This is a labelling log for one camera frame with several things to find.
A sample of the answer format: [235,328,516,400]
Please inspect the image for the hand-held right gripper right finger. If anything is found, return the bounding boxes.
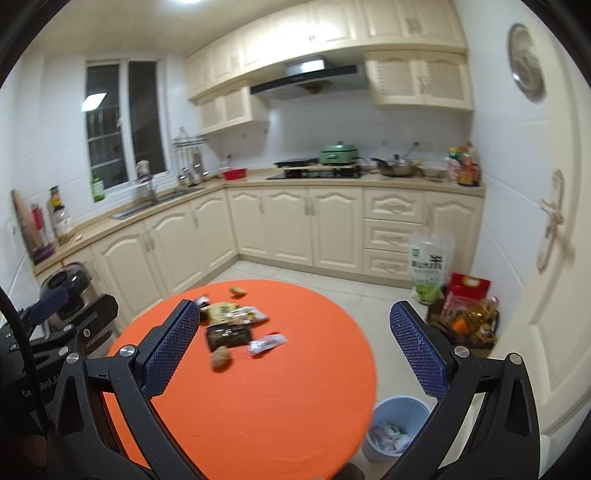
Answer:
[383,301,543,480]

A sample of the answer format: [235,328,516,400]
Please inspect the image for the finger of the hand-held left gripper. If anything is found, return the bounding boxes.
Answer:
[25,286,70,326]
[76,294,120,356]

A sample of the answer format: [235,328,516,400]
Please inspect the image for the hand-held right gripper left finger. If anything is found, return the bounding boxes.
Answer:
[44,299,204,480]

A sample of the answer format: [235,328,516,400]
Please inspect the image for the pale blue waste bin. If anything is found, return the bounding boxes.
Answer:
[361,396,434,462]

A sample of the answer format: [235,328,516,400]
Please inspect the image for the black snack wrapper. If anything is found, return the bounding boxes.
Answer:
[206,323,254,352]

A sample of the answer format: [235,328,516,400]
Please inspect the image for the yellow white snack packet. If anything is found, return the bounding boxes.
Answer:
[203,302,241,324]

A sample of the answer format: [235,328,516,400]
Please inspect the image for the beige snack packet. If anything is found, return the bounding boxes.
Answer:
[231,307,269,326]

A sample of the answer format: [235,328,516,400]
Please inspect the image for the white wrappers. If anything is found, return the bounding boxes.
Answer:
[369,418,411,453]

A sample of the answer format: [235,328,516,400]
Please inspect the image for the white wrapper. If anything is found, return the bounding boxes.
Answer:
[248,333,288,356]

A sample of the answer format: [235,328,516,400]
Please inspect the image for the black rice cooker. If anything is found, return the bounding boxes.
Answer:
[37,263,100,333]

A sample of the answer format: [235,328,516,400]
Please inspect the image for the purple knife holder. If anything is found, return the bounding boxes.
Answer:
[30,242,58,266]

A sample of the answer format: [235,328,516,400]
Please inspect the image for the cooking oil bottle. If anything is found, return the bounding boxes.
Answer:
[455,307,497,342]

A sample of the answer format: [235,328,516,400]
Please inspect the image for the red gift bag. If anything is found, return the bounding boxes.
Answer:
[443,272,491,319]

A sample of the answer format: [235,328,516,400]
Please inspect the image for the white green rice bag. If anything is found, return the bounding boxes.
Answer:
[409,233,455,305]

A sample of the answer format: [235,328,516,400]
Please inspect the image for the steel kitchen sink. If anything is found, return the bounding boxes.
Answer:
[111,185,204,220]

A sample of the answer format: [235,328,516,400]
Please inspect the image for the white door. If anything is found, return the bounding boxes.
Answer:
[496,9,591,437]

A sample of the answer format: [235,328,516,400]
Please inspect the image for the cream base cabinets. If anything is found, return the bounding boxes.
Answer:
[34,185,485,324]

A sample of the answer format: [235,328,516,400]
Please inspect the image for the dark barred window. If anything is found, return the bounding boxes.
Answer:
[85,59,169,192]

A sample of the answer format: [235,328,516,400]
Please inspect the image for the steel wok with lid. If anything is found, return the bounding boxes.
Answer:
[372,154,419,178]

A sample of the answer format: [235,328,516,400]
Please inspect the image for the black gas stove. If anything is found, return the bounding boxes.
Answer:
[265,166,363,181]

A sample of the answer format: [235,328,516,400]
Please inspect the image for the green electric cooking pot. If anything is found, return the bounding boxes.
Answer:
[320,141,362,165]

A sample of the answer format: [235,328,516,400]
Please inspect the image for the small cream lattice cabinet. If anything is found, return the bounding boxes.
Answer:
[196,85,269,136]

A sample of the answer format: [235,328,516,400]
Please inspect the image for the wide cream lattice cabinet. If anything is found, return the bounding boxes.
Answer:
[365,51,475,110]

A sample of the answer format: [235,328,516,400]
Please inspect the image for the black range hood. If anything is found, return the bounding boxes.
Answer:
[250,55,370,100]

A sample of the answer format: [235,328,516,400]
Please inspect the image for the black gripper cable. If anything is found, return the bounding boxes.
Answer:
[0,286,51,439]

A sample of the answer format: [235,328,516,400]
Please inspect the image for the brass door handle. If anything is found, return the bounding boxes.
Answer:
[536,170,566,273]

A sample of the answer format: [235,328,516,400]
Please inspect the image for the steel utensil rail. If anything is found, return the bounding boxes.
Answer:
[173,127,211,148]

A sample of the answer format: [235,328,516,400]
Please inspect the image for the round silver wall clock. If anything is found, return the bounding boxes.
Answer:
[508,23,548,102]

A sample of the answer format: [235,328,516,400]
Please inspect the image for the cream upper wall cabinets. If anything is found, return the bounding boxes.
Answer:
[185,0,467,100]

